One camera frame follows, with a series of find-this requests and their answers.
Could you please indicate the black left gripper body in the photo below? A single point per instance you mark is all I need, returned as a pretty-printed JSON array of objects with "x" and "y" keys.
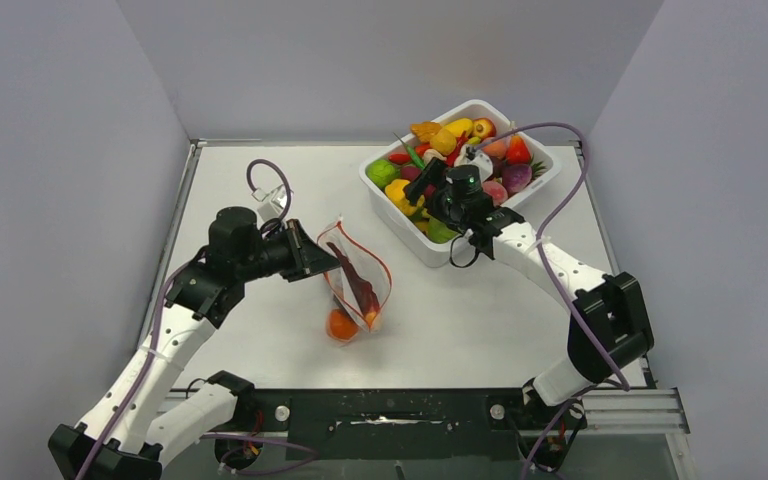
[{"x": 269, "y": 257}]

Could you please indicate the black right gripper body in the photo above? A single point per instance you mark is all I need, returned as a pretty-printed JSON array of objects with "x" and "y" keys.
[{"x": 451, "y": 211}]

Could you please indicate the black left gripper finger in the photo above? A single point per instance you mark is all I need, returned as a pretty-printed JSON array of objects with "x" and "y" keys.
[
  {"x": 304, "y": 249},
  {"x": 308, "y": 268}
]

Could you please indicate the yellow bell pepper toy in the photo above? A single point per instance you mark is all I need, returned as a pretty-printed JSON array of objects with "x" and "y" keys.
[{"x": 395, "y": 192}]

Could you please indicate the large pink peach toy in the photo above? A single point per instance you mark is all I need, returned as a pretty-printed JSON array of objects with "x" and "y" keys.
[{"x": 496, "y": 191}]

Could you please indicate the clear zip bag orange zipper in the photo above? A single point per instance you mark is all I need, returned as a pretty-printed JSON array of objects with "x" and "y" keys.
[{"x": 370, "y": 266}]

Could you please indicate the purple onion toy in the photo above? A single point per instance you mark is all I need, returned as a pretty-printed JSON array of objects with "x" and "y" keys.
[{"x": 516, "y": 177}]

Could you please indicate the orange fruit toy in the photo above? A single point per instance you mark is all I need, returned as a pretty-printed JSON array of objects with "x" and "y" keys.
[{"x": 340, "y": 327}]

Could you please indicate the purple sweet potato toy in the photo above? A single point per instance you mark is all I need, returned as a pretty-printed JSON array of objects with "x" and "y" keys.
[{"x": 410, "y": 173}]

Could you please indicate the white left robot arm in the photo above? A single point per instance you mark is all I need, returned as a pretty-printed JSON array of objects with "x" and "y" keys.
[{"x": 124, "y": 436}]

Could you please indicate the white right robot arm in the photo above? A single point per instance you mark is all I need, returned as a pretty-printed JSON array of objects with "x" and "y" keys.
[{"x": 609, "y": 323}]

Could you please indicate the white garlic toy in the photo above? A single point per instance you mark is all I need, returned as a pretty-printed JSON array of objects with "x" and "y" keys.
[{"x": 432, "y": 154}]

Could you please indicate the green cabbage toy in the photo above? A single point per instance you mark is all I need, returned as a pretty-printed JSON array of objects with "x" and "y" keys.
[
  {"x": 438, "y": 233},
  {"x": 382, "y": 172}
]

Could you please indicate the green chili pepper toy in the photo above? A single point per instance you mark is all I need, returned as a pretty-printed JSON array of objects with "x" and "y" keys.
[{"x": 414, "y": 158}]

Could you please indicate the red chili pepper toy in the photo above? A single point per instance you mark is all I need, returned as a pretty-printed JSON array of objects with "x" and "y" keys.
[{"x": 455, "y": 153}]

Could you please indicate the yellow lemon toy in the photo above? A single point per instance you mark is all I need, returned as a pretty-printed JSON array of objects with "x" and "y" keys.
[{"x": 444, "y": 142}]

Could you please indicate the fried chicken toy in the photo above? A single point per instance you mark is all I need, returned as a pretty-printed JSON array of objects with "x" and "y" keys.
[{"x": 425, "y": 131}]

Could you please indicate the red orange pepper toy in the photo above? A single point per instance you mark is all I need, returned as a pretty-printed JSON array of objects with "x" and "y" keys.
[{"x": 517, "y": 151}]

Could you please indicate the yellow mango toy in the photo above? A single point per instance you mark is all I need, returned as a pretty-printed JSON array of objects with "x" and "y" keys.
[{"x": 460, "y": 127}]

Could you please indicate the red apple toy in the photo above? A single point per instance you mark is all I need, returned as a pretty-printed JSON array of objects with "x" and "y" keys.
[{"x": 483, "y": 128}]

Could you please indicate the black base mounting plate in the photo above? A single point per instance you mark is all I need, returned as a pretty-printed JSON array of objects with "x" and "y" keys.
[{"x": 394, "y": 424}]

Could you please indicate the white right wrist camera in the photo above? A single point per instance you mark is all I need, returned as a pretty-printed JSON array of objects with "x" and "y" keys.
[{"x": 470, "y": 155}]

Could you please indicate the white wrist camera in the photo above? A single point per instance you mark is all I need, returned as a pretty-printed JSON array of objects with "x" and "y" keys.
[
  {"x": 470, "y": 155},
  {"x": 272, "y": 204}
]

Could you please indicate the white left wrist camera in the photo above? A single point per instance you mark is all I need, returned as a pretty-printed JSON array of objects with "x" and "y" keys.
[{"x": 272, "y": 204}]

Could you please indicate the aluminium table frame rail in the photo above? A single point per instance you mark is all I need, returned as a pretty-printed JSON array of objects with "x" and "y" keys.
[{"x": 181, "y": 198}]

